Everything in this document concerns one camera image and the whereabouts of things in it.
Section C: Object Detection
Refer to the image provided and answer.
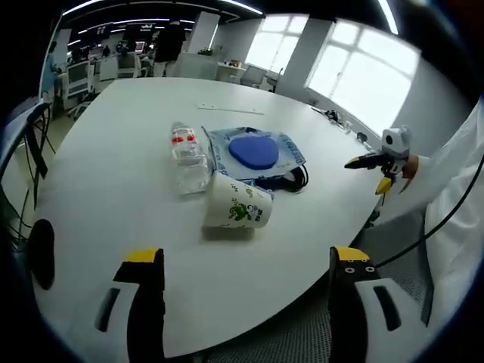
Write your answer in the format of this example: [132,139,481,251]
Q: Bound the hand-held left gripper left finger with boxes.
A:
[81,248,166,363]

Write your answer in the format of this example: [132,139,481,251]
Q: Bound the white cabinet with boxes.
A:
[176,51,219,81]

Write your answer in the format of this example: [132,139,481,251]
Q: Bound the black oval object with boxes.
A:
[29,219,56,290]

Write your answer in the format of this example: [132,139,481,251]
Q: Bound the blue round pad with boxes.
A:
[228,135,280,172]

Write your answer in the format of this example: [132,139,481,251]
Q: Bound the person's white coat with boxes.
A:
[423,181,484,330]

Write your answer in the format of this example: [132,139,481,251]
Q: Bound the person's right hand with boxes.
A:
[402,155,420,178]

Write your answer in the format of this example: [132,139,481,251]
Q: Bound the blue and white plastic bag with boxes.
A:
[200,126,306,190]

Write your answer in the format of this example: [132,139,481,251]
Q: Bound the clear plastic bottle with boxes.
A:
[168,121,213,196]

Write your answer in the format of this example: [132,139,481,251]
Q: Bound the white paper cup green print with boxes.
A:
[202,170,274,231]

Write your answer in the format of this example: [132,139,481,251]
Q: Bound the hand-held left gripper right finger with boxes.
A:
[327,245,420,363]

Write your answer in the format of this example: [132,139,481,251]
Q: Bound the black cord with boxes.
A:
[255,166,309,194]

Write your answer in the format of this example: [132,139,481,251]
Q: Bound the black metal frame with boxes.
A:
[0,101,53,243]

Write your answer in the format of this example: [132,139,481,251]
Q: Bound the grey office chair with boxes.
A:
[240,65,266,90]

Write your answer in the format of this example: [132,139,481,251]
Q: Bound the large window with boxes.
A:
[306,18,421,134]

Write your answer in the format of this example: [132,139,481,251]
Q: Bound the small items cluster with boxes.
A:
[312,107,355,132]

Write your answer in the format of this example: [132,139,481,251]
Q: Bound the narrow window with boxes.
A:
[245,17,308,76]

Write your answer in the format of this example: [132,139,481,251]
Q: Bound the white table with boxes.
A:
[33,77,383,359]

